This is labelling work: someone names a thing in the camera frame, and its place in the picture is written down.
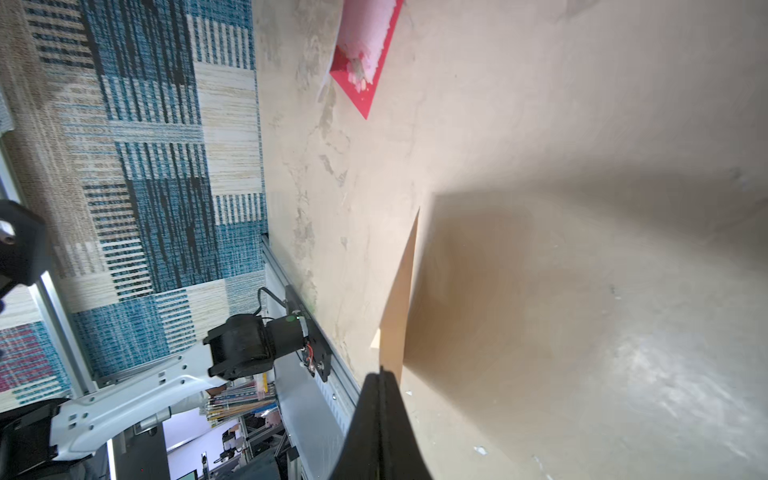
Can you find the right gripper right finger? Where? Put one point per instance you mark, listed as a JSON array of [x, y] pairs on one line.
[[400, 457]]

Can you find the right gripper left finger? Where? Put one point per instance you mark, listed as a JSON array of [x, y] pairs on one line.
[[360, 454]]

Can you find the pale pink envelope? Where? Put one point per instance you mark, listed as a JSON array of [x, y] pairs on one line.
[[390, 337]]

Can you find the pink red letter card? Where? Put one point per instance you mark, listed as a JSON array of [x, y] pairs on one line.
[[362, 44]]

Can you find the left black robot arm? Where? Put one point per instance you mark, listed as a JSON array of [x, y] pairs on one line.
[[51, 436]]

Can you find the stack of papers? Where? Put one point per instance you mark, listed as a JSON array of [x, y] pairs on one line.
[[252, 395]]

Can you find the aluminium mounting rail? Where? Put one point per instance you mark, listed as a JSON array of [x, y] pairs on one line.
[[316, 392]]

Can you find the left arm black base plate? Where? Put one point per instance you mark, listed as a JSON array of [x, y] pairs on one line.
[[309, 342]]

